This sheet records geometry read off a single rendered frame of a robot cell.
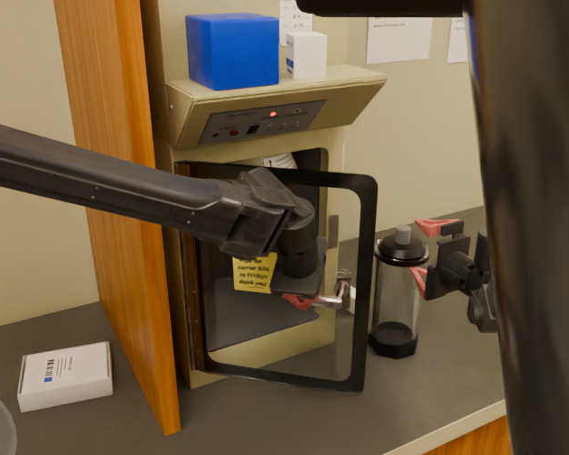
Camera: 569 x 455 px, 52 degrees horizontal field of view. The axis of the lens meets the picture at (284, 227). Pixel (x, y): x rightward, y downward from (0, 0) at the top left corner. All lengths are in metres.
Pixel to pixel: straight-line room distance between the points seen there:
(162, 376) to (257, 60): 0.51
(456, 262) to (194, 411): 0.52
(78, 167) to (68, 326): 0.80
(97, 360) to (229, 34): 0.67
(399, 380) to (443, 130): 0.90
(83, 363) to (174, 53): 0.61
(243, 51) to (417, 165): 1.07
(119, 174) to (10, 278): 0.83
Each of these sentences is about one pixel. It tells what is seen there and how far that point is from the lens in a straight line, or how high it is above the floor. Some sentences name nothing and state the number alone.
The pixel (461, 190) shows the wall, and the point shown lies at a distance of 1.97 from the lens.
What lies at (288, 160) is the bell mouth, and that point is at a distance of 1.06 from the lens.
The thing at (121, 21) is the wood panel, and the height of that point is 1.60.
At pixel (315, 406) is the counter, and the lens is 1.10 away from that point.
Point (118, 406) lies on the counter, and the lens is 1.14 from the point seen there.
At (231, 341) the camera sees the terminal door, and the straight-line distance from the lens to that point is 1.04.
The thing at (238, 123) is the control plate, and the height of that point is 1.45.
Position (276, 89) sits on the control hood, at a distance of 0.84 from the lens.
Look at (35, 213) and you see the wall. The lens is 1.37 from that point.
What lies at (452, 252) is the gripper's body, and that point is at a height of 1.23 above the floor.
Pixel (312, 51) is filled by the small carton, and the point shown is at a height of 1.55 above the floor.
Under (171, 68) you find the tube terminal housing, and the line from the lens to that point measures 0.90.
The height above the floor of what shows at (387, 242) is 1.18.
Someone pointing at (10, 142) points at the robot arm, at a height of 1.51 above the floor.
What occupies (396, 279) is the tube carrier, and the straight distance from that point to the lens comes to 1.13.
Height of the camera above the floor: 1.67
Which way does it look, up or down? 25 degrees down
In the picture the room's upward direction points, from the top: straight up
